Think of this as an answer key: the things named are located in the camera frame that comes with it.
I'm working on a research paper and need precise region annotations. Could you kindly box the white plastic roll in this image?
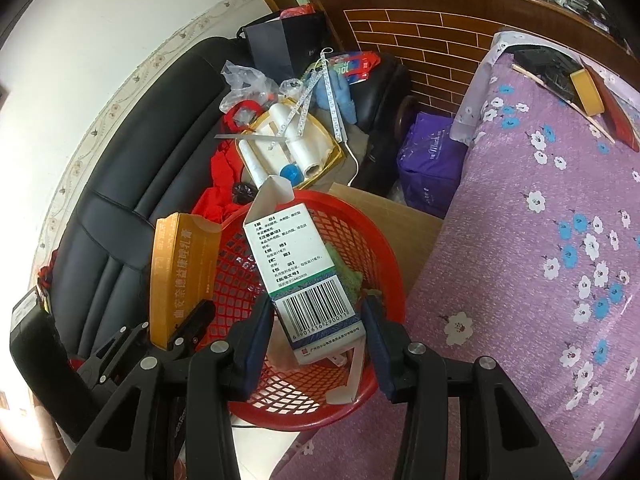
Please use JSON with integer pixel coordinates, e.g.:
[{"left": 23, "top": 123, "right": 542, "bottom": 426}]
[
  {"left": 289, "top": 134, "right": 327, "bottom": 179},
  {"left": 269, "top": 101, "right": 303, "bottom": 136},
  {"left": 237, "top": 139, "right": 275, "bottom": 192}
]

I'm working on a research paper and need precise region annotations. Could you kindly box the orange cardboard box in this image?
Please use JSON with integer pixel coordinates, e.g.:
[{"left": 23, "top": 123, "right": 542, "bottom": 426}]
[{"left": 149, "top": 212, "right": 223, "bottom": 351}]

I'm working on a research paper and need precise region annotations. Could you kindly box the black leather sofa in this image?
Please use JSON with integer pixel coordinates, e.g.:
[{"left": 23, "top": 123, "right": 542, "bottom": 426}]
[{"left": 39, "top": 35, "right": 412, "bottom": 361}]

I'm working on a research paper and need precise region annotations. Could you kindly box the red booklet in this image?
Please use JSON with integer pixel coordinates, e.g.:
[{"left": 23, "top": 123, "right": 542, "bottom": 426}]
[{"left": 584, "top": 66, "right": 640, "bottom": 153}]

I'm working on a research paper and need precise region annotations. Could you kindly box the black flat object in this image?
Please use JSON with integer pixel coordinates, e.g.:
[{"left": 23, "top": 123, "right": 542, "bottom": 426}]
[{"left": 514, "top": 46, "right": 582, "bottom": 104}]

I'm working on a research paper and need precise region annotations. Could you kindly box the white folding ruler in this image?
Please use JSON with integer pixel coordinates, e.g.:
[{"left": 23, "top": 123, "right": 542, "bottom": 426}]
[{"left": 270, "top": 47, "right": 349, "bottom": 145}]

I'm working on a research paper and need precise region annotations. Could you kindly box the yellow tape roll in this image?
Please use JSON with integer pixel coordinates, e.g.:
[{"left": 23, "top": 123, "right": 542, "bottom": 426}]
[{"left": 569, "top": 69, "right": 607, "bottom": 117}]

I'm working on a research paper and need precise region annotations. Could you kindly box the purple shopping bag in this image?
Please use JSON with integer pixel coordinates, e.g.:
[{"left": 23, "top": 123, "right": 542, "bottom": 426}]
[{"left": 396, "top": 111, "right": 472, "bottom": 219}]

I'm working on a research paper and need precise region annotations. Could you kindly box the blue cloth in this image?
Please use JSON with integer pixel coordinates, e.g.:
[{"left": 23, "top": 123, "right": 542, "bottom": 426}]
[{"left": 319, "top": 76, "right": 359, "bottom": 127}]

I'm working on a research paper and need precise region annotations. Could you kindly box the purple floral tablecloth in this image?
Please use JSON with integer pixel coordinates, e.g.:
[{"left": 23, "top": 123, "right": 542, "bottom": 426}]
[{"left": 277, "top": 30, "right": 640, "bottom": 480}]

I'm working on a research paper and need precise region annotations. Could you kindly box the red cloth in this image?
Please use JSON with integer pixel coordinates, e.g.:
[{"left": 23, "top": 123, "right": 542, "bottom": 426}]
[{"left": 191, "top": 135, "right": 252, "bottom": 222}]

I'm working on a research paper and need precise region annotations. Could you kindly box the colourful printed packet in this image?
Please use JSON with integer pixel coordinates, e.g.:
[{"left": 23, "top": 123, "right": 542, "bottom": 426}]
[{"left": 325, "top": 51, "right": 382, "bottom": 87}]

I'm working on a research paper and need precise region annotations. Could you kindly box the yellow tray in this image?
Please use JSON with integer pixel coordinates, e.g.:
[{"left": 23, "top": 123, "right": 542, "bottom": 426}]
[{"left": 234, "top": 109, "right": 347, "bottom": 195}]

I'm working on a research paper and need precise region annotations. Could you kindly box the clear plastic bag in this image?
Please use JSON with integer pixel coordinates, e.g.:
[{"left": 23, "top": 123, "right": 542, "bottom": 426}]
[{"left": 219, "top": 59, "right": 279, "bottom": 112}]

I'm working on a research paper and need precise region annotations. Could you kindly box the brown cardboard box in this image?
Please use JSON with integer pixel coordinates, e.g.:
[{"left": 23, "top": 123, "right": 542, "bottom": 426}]
[{"left": 327, "top": 182, "right": 444, "bottom": 311}]

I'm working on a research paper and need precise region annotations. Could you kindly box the wooden stick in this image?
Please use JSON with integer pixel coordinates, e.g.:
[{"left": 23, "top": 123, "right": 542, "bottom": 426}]
[{"left": 511, "top": 64, "right": 617, "bottom": 145}]

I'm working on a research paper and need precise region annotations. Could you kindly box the white cable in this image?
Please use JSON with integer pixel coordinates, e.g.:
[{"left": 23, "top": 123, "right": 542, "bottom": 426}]
[{"left": 339, "top": 139, "right": 362, "bottom": 187}]

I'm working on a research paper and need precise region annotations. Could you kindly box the white and green medicine box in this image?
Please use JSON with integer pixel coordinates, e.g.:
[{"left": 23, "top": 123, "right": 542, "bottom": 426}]
[{"left": 242, "top": 175, "right": 373, "bottom": 406}]

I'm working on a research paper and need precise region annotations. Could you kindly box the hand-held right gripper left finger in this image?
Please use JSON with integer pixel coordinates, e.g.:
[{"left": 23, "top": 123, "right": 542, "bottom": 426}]
[{"left": 60, "top": 292, "right": 277, "bottom": 480}]

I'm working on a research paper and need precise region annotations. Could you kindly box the wooden counter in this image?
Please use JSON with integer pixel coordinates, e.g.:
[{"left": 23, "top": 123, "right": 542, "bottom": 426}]
[{"left": 300, "top": 0, "right": 640, "bottom": 117}]

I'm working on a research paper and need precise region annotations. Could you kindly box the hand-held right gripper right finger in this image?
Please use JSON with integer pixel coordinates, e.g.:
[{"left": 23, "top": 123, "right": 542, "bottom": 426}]
[{"left": 361, "top": 295, "right": 573, "bottom": 480}]

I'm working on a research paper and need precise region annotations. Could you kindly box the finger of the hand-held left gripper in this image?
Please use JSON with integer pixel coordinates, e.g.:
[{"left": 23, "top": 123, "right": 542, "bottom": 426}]
[
  {"left": 166, "top": 299, "right": 217, "bottom": 359},
  {"left": 75, "top": 321, "right": 152, "bottom": 392}
]

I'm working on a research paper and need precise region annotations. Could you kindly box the black paper bag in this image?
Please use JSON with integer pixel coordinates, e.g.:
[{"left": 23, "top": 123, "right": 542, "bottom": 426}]
[{"left": 236, "top": 9, "right": 332, "bottom": 82}]

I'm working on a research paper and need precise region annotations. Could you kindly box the red plastic basket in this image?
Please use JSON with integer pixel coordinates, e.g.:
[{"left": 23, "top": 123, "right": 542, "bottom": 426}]
[{"left": 67, "top": 190, "right": 407, "bottom": 431}]

